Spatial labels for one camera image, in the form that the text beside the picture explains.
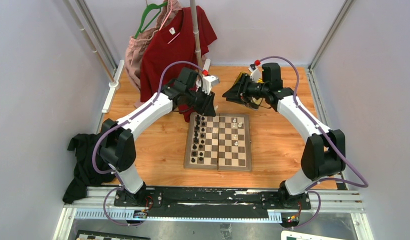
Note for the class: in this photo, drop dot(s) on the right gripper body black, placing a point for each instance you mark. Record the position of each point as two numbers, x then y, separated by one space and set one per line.
250 89

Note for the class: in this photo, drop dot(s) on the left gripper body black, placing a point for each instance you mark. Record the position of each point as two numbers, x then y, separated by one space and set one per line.
200 100

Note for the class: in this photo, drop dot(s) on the yellow metal tin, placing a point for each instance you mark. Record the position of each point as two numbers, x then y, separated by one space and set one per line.
245 85

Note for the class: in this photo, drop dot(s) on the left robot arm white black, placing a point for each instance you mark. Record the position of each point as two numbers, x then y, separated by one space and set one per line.
116 144

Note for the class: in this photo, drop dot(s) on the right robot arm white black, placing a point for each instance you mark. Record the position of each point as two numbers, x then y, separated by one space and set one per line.
323 146

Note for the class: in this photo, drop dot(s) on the black chess pieces row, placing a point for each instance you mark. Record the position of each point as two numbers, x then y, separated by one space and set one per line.
197 150

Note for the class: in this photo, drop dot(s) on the wooden chess board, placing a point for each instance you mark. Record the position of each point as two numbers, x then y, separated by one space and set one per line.
220 152

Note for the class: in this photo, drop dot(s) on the white rack base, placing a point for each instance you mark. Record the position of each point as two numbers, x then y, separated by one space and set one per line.
206 66

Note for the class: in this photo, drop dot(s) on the red t-shirt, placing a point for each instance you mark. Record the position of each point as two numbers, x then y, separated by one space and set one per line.
171 50

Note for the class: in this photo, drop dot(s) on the pink garment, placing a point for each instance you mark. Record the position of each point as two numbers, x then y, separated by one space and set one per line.
139 42

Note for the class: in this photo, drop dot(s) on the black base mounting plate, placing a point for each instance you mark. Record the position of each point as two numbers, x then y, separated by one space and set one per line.
202 202

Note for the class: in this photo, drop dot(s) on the green clothes hanger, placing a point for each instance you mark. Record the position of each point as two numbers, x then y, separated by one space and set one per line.
147 18

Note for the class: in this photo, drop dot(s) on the black cloth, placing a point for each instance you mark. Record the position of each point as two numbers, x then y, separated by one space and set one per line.
84 174

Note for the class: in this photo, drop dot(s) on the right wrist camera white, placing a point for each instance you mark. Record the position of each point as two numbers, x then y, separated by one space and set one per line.
255 73

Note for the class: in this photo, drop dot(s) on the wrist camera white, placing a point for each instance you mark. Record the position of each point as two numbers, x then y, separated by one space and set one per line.
255 73
208 82

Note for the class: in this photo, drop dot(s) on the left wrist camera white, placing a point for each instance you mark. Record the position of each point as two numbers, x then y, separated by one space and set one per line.
208 82

